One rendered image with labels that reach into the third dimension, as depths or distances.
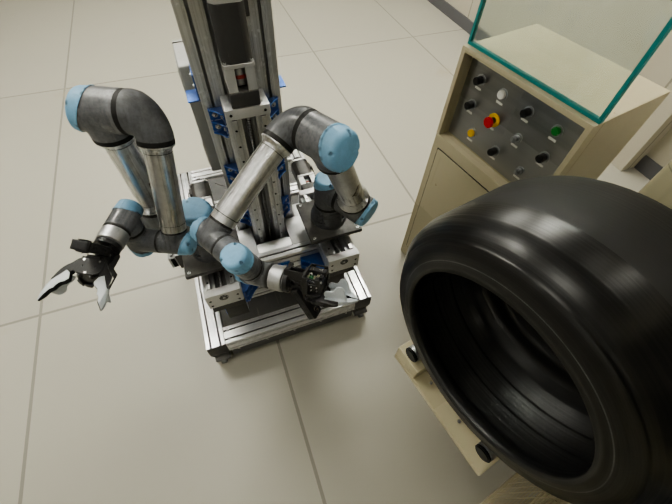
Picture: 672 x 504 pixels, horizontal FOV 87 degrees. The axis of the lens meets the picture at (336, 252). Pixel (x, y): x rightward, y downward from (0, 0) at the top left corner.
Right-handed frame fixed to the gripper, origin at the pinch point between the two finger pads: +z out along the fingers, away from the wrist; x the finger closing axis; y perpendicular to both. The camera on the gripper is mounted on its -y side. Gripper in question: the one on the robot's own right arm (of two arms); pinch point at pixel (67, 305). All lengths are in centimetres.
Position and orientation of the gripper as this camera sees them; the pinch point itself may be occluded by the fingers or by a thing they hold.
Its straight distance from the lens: 109.6
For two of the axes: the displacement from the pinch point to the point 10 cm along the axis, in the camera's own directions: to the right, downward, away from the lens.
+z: -0.9, 8.1, -5.8
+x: -9.8, -1.7, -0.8
